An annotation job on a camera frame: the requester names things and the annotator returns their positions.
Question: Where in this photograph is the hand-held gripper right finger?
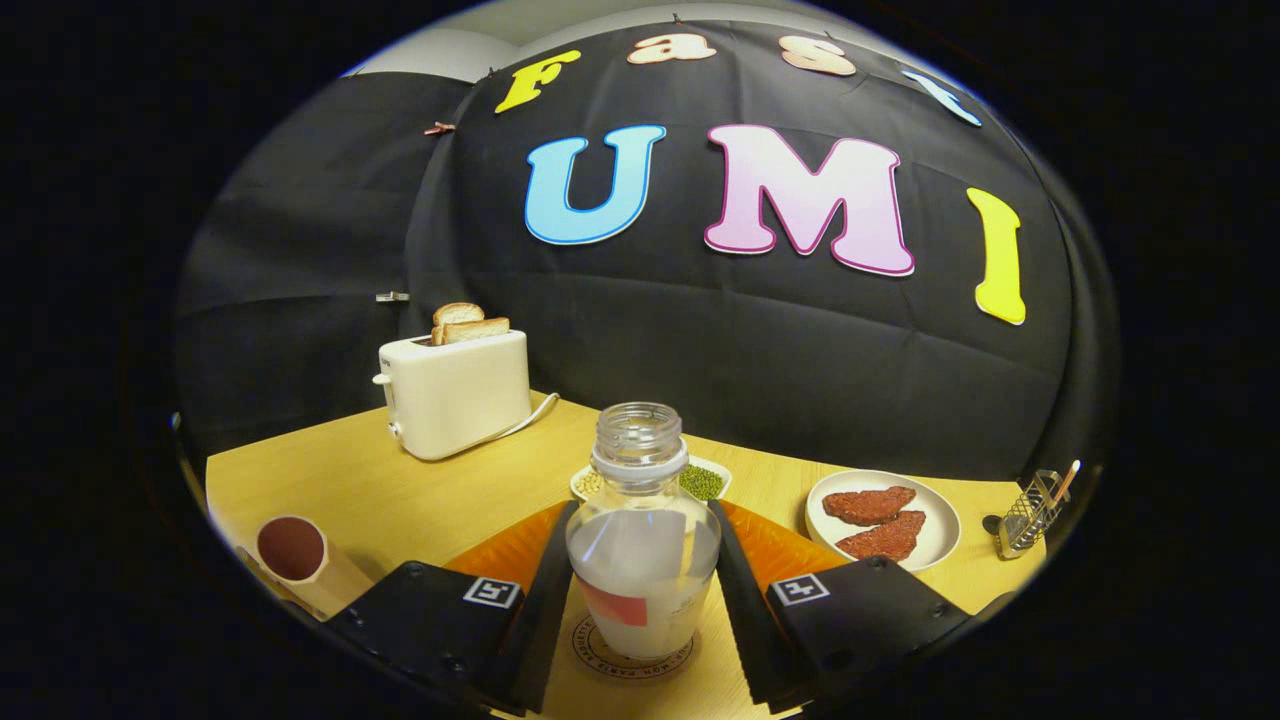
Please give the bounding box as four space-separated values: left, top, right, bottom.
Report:
707 500 971 713

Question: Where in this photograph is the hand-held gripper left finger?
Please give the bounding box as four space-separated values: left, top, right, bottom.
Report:
325 500 581 716

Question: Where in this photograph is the round wooden coaster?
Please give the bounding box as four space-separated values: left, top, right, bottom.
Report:
572 612 701 683

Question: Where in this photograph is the clear juice bottle red label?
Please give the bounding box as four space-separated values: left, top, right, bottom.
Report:
565 402 722 661

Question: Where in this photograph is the cream cup brown inside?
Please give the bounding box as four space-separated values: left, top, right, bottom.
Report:
240 515 376 621

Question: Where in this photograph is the white divided dish with beans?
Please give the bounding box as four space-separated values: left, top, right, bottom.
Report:
570 455 733 504

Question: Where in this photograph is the red meat patty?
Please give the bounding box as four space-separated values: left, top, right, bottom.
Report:
822 486 917 527
835 510 926 562

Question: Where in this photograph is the wooden table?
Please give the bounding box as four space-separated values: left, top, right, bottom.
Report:
205 390 1049 720

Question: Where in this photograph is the white round plate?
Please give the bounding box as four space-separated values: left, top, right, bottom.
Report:
805 469 962 573

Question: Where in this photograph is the cream toaster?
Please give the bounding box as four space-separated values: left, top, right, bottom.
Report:
373 330 533 462

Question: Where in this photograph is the black backdrop cloth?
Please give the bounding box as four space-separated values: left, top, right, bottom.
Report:
172 20 1119 501

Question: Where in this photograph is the square toast slice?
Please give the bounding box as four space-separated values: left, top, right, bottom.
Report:
440 317 511 346

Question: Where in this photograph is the rounded toast slice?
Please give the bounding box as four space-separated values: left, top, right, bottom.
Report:
432 302 485 346

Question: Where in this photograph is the white toaster cable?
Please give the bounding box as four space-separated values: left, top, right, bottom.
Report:
480 392 561 447

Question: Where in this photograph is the metal wire holder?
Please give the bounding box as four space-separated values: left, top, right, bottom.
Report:
995 460 1081 560

